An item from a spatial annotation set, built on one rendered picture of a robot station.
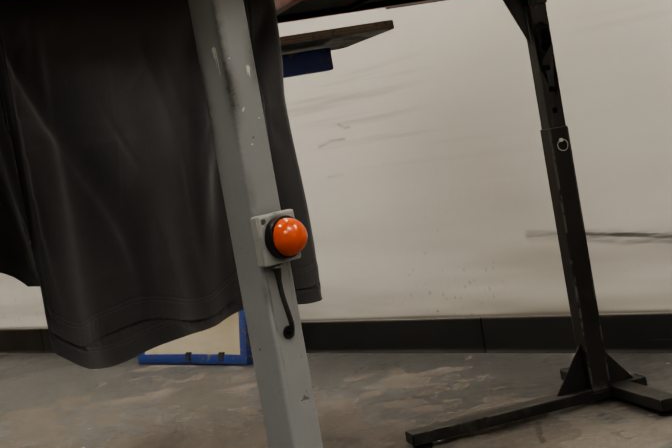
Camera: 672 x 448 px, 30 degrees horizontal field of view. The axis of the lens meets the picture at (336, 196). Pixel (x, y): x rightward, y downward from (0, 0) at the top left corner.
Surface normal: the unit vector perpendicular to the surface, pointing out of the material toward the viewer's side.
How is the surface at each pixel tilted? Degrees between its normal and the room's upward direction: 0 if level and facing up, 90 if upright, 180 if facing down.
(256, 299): 90
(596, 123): 90
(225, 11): 90
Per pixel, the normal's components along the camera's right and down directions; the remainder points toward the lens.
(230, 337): -0.72, -0.04
